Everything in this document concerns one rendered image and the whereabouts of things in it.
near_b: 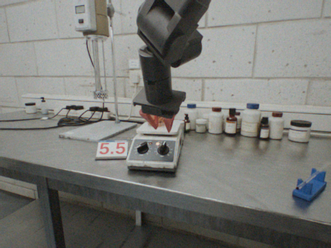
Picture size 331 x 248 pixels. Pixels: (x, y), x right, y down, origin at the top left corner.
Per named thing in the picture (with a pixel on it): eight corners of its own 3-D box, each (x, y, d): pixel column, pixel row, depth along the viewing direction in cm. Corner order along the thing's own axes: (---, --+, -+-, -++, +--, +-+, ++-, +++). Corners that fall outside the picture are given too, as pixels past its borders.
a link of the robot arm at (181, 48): (137, 1, 33) (174, 40, 31) (192, -15, 37) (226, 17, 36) (131, 58, 43) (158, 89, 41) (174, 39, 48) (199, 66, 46)
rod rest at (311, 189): (310, 202, 42) (313, 185, 41) (291, 195, 45) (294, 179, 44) (326, 185, 48) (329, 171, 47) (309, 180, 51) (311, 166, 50)
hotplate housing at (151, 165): (176, 173, 54) (176, 143, 52) (125, 170, 56) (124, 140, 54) (182, 145, 75) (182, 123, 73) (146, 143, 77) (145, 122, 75)
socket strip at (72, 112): (107, 119, 119) (107, 111, 118) (54, 114, 133) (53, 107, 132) (113, 118, 124) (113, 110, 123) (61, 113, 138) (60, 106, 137)
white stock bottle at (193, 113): (199, 127, 101) (200, 103, 98) (194, 130, 95) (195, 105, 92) (186, 126, 103) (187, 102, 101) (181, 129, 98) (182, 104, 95)
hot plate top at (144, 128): (177, 135, 59) (177, 132, 59) (135, 133, 61) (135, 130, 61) (180, 125, 71) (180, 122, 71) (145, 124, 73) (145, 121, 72)
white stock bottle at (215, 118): (224, 131, 94) (225, 106, 91) (220, 135, 89) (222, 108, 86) (210, 129, 97) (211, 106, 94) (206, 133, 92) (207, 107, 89)
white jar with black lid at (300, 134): (292, 136, 86) (295, 119, 85) (311, 140, 81) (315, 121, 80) (284, 139, 82) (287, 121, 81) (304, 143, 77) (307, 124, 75)
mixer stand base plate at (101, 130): (98, 142, 79) (98, 139, 79) (57, 136, 86) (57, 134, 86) (138, 125, 106) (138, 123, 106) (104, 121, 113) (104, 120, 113)
